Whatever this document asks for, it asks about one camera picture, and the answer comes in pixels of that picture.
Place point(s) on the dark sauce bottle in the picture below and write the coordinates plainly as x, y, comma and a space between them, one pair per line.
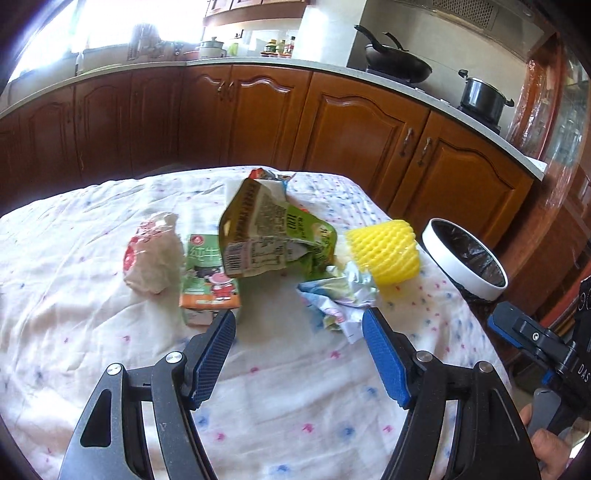
291, 47

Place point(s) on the white electric pot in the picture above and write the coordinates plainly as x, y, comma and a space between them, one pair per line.
212, 50

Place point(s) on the wooden glass door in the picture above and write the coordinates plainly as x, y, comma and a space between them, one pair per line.
545, 115

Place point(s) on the range hood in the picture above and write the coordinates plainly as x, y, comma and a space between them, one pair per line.
485, 16

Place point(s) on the white dish soap bottle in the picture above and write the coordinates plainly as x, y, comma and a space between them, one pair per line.
81, 63

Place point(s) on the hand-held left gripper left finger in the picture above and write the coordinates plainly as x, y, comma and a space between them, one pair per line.
214, 355

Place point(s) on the white stone countertop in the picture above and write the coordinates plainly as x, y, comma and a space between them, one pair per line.
323, 67

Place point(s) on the green milk carton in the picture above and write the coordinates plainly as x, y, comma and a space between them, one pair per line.
207, 286

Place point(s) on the kitchen window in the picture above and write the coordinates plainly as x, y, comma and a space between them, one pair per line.
115, 27

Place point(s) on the metal dish rack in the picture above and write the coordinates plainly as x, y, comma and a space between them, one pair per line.
141, 41

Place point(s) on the red snack bag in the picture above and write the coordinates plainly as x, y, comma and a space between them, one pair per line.
258, 174

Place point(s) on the green snack bag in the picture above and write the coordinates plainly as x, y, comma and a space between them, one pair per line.
263, 221

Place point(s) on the person's right hand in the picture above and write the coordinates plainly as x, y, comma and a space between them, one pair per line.
547, 445

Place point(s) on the yellow foam fruit net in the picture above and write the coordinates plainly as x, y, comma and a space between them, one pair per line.
383, 254

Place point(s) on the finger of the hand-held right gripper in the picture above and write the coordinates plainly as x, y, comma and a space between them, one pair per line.
526, 332

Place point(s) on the green cup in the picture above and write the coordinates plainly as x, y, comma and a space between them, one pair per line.
233, 49

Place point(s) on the wooden upper cabinets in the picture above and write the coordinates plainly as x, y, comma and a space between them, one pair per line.
258, 4

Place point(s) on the crumpled white red plastic bag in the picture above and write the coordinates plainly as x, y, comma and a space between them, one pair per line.
152, 258

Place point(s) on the pale foil wrapper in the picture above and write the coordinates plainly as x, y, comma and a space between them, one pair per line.
341, 300

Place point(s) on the wooden base cabinets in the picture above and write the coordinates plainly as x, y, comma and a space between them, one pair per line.
360, 129

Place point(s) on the black gas stove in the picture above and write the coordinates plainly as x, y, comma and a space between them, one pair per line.
480, 121

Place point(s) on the white round trash bin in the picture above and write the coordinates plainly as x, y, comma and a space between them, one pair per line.
436, 251

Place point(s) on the white printed tablecloth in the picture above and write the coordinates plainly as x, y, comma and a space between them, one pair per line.
92, 346

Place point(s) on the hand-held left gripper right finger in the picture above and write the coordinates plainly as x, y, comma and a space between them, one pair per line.
385, 360

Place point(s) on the black wok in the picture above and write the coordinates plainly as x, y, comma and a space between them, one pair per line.
397, 64

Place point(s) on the black cooking pot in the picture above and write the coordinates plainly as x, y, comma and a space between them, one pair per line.
482, 96

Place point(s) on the black trash bag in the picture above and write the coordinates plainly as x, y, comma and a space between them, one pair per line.
471, 251

